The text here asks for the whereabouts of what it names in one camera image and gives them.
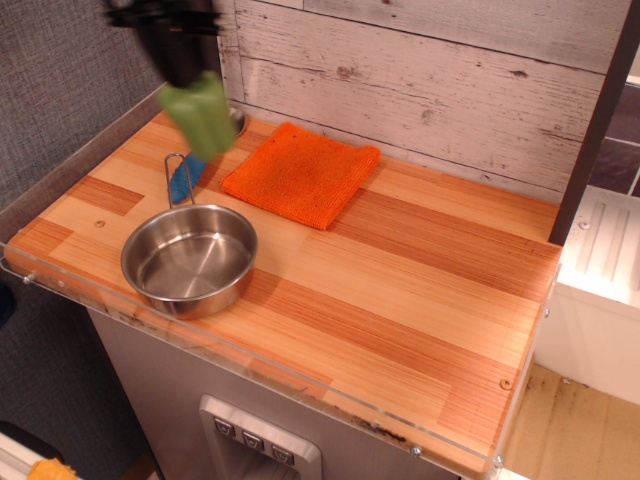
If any orange knitted cloth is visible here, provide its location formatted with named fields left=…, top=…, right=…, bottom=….
left=221, top=122, right=381, bottom=230

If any green toy bell pepper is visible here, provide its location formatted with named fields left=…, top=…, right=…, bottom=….
left=158, top=71, right=239, bottom=162

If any blue handled metal spoon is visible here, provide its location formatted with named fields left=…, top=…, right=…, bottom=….
left=169, top=107, right=246, bottom=205

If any silver dispenser panel with buttons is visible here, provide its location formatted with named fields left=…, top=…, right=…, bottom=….
left=199, top=395, right=323, bottom=479

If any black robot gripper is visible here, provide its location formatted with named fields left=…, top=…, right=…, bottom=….
left=103, top=0, right=221, bottom=88

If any yellow object at corner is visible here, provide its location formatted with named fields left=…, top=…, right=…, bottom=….
left=26, top=458, right=78, bottom=480

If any clear acrylic edge guard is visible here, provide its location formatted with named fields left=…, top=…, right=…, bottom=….
left=5, top=235, right=558, bottom=479

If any dark right upright post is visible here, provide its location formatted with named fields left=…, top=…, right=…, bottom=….
left=548, top=0, right=639, bottom=246

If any small steel pot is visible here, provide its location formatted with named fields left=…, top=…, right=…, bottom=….
left=119, top=152, right=259, bottom=321

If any grey toy fridge cabinet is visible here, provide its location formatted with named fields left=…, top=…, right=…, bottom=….
left=89, top=311, right=453, bottom=479

